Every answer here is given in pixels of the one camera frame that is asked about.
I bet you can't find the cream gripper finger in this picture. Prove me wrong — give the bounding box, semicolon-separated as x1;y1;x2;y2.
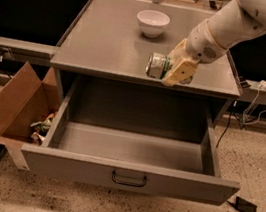
161;66;194;87
168;39;187;66

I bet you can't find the green white 7up can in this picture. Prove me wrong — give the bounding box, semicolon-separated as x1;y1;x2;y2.
146;53;171;79

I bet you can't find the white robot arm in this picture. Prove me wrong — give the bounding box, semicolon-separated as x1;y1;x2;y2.
162;0;266;87

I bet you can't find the open grey top drawer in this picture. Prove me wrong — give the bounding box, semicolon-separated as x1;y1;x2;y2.
22;75;240;205

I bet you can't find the white ceramic bowl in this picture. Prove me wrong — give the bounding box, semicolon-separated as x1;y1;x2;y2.
137;9;171;38

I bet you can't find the grey metal cabinet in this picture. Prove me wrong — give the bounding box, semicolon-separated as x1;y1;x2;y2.
51;0;240;124

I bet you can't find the black power adapter on floor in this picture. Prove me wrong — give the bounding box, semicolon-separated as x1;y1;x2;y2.
234;197;257;212

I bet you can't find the brown cardboard box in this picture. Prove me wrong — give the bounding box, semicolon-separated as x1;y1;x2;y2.
0;62;63;142

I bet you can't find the crumpled trash in box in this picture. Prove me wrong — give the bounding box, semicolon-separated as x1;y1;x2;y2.
30;112;57;146

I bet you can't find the black hanging cable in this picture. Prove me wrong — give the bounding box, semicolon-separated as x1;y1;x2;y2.
215;98;237;150

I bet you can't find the black drawer handle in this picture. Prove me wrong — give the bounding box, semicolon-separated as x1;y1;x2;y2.
111;171;147;188

